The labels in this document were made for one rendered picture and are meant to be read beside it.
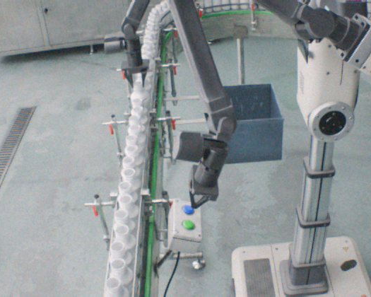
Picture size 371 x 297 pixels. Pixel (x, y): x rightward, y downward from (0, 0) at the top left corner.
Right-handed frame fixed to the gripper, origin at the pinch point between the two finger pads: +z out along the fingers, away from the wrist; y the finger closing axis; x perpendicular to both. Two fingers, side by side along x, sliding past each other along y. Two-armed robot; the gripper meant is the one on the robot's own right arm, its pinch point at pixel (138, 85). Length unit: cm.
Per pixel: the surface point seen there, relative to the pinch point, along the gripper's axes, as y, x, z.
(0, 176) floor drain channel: 129, -104, 120
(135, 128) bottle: -0.2, 22.2, 4.4
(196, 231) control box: -19, 67, 9
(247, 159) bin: -41, -9, 45
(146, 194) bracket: -5, 52, 8
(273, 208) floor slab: -63, -54, 119
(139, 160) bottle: -2.4, 36.9, 6.9
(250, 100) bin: -46, -39, 33
